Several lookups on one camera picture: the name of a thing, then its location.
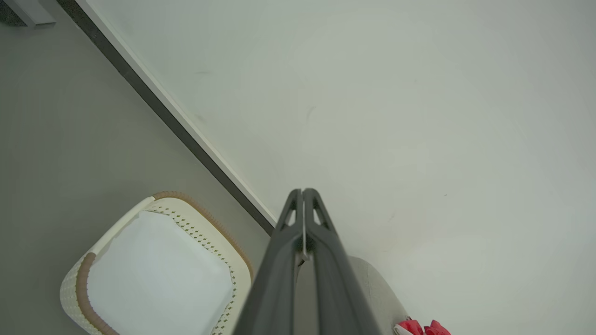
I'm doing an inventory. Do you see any grey metal floor bracket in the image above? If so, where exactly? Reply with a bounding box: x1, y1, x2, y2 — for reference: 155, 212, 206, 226
0, 0, 57, 27

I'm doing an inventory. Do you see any white laundry basket brown rim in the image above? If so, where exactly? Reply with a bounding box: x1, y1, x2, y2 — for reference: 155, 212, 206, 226
59, 191, 255, 335

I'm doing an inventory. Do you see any grey fabric sofa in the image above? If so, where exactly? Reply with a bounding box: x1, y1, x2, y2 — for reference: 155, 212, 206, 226
294, 255, 411, 335

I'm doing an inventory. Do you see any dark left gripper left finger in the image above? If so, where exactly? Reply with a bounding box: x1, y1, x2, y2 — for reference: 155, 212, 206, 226
232, 188, 306, 335

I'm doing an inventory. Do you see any red white jacket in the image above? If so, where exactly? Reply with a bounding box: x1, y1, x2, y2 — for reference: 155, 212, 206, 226
393, 317, 452, 335

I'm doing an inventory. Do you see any white black wall baseboard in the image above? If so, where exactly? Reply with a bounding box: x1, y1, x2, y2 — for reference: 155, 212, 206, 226
56, 0, 279, 236

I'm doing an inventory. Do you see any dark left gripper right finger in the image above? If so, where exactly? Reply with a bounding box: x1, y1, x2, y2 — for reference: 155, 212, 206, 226
303, 188, 383, 335

